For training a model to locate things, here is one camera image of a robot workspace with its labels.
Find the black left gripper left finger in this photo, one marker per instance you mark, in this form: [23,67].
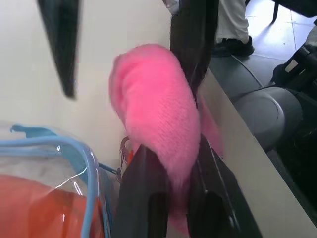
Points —
[141,198]

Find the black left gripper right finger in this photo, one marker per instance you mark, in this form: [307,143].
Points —
[218,203]

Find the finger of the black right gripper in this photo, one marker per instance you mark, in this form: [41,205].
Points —
[195,37]
[63,37]

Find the pink cloth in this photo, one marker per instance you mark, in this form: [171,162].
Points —
[153,99]

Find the orange cloth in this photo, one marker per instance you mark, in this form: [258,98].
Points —
[29,205]

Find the clear pouch with blue trim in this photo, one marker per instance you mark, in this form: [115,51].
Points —
[37,146]

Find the black shoe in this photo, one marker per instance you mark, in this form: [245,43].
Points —
[235,45]

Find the person's leg in white trousers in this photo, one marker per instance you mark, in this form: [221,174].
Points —
[232,17]

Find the dark chair leg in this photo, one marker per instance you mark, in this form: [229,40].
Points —
[275,11]

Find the silver robot body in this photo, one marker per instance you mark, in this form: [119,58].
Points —
[272,111]

